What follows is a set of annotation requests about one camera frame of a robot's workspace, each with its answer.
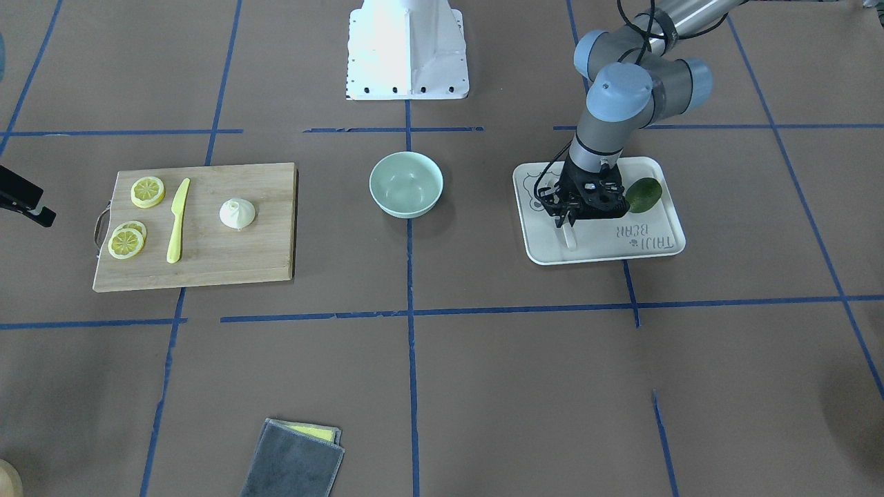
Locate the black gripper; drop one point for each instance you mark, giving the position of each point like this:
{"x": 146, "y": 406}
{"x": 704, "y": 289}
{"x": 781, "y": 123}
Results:
{"x": 561, "y": 206}

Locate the white ceramic spoon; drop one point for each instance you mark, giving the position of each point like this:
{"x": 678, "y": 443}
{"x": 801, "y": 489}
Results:
{"x": 568, "y": 233}

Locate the white steamed bun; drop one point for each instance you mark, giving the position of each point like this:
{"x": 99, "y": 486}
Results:
{"x": 237, "y": 213}

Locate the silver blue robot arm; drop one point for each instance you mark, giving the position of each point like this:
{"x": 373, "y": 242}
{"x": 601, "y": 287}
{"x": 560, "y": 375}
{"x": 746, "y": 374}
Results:
{"x": 631, "y": 85}

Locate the mint green bowl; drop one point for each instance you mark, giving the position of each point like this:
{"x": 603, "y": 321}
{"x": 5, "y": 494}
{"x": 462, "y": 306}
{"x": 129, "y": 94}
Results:
{"x": 406, "y": 184}

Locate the green avocado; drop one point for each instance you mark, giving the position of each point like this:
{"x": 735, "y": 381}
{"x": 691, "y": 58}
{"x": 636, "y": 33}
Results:
{"x": 643, "y": 195}

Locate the white rectangular tray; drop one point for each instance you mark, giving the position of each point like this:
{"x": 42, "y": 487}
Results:
{"x": 655, "y": 233}

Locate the bamboo cutting board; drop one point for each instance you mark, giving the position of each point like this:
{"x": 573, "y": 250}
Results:
{"x": 212, "y": 254}

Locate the grey yellow sponge cloth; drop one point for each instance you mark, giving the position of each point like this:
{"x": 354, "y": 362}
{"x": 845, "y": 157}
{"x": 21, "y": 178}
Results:
{"x": 294, "y": 459}

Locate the yellow plastic knife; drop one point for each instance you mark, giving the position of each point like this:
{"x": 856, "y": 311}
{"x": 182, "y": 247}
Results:
{"x": 174, "y": 247}

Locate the lemon slice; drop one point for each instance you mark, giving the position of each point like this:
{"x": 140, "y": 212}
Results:
{"x": 147, "y": 192}
{"x": 125, "y": 243}
{"x": 133, "y": 224}

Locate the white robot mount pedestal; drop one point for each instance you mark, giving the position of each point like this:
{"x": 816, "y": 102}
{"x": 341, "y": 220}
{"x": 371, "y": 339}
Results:
{"x": 406, "y": 50}

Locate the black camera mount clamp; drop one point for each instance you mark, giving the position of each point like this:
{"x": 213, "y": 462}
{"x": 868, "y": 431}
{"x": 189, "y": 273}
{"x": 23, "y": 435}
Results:
{"x": 20, "y": 195}

